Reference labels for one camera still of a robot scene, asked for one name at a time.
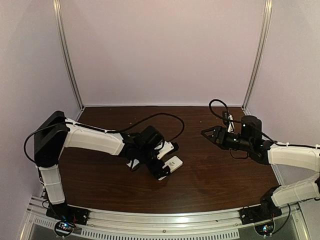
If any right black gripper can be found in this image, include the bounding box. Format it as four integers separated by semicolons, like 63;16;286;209
201;126;253;153

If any white remote control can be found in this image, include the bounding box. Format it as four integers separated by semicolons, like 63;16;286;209
158;156;183;181

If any white battery cover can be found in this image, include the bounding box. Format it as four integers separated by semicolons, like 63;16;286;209
126;159;140;170

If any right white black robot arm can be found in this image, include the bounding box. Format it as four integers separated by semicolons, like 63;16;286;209
201;115;320;221

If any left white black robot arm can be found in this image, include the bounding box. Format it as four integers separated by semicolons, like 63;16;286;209
34;110;171;222

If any right round circuit board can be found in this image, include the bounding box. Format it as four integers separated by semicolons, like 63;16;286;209
254;221;275;237

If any round circuit board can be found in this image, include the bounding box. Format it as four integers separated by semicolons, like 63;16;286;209
254;221;275;237
53;221;76;238

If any left round circuit board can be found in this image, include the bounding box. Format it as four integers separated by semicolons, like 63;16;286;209
53;221;76;238

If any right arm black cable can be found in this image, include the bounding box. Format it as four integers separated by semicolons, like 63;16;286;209
208;99;246;125

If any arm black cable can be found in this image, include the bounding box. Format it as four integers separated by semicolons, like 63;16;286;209
24;112;186;165
208;99;246;125

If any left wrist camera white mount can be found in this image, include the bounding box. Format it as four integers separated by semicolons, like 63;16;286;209
154;141;179;160

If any right aluminium frame post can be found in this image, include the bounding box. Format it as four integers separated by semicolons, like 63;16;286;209
242;0;273;111

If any aluminium frame post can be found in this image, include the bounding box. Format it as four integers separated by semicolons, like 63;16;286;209
242;0;273;111
52;0;84;110

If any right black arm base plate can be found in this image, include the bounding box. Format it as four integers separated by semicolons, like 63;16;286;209
238;205;282;225

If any curved aluminium front rail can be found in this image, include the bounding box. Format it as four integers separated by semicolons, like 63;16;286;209
19;196;308;240

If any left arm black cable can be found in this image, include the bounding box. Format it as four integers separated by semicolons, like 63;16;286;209
24;112;186;165

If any left aluminium frame post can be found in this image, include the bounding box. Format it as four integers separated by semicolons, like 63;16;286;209
52;0;84;110

